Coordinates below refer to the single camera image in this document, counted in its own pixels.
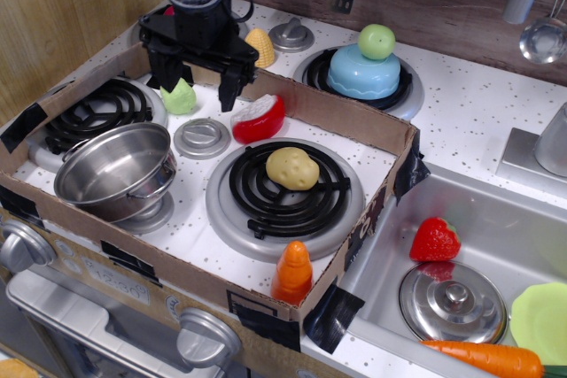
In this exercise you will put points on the yellow toy corn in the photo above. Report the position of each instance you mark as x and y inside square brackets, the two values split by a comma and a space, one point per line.
[259, 40]

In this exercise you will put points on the cardboard fence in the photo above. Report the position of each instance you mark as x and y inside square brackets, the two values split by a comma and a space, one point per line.
[189, 253]

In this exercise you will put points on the silver oven knob right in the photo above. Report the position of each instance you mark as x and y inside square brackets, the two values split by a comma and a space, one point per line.
[204, 340]

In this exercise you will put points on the silver stove knob centre front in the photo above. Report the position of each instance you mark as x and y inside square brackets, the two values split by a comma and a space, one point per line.
[202, 138]

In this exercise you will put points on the steel pot lid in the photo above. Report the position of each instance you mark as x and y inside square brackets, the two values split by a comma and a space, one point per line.
[448, 301]

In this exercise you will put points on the stainless steel pot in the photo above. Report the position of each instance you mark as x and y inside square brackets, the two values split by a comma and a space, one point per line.
[119, 173]

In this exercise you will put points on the light green toy broccoli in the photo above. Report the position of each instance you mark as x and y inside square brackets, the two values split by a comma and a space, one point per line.
[181, 99]

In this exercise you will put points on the yellow toy potato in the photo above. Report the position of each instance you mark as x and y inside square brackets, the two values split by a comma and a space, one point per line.
[292, 168]

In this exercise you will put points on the dark red toy pepper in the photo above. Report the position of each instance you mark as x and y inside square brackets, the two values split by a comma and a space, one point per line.
[169, 11]

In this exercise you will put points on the orange object bottom left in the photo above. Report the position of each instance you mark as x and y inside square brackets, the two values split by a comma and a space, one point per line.
[14, 368]

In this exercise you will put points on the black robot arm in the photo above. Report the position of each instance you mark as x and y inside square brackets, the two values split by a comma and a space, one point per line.
[203, 33]

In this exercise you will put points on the stainless steel sink basin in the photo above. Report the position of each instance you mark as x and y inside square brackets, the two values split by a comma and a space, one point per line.
[514, 241]

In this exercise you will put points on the silver oven door handle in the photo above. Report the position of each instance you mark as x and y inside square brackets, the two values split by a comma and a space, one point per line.
[128, 346]

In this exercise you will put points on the hanging steel ladle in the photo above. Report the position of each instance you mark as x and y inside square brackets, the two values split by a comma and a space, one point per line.
[543, 41]

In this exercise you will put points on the black burner back right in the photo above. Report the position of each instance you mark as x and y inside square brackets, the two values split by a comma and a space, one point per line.
[404, 103]

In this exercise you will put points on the silver stove knob centre back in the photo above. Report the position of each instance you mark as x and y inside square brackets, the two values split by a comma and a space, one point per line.
[291, 36]

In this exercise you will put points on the silver oven knob left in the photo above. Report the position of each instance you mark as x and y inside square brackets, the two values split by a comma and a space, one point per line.
[23, 247]

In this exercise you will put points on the red toy strawberry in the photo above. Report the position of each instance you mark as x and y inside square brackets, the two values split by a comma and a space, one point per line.
[435, 240]

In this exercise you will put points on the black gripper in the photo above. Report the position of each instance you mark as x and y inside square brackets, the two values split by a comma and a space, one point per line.
[210, 40]

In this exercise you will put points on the light blue toy bowl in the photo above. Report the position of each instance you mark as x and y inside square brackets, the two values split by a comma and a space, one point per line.
[352, 74]

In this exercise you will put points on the orange toy carrot piece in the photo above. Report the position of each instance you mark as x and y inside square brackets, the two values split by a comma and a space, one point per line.
[293, 278]

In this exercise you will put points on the silver oven knob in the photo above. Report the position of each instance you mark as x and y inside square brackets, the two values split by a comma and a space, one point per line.
[23, 247]
[204, 340]

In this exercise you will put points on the silver stove knob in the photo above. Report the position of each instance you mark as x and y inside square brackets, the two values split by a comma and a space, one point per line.
[291, 36]
[202, 138]

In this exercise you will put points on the green toy apple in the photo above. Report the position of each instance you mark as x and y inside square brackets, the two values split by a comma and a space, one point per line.
[376, 41]

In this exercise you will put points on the black burner front right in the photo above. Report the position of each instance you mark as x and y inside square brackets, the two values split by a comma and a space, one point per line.
[258, 217]

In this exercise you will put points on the light green toy plate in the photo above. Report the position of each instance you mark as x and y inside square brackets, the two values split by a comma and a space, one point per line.
[538, 322]

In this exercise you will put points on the red white toy cheese wedge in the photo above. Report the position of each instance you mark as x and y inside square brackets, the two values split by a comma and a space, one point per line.
[259, 120]

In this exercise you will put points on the long orange toy carrot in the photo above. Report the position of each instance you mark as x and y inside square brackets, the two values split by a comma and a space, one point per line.
[499, 360]

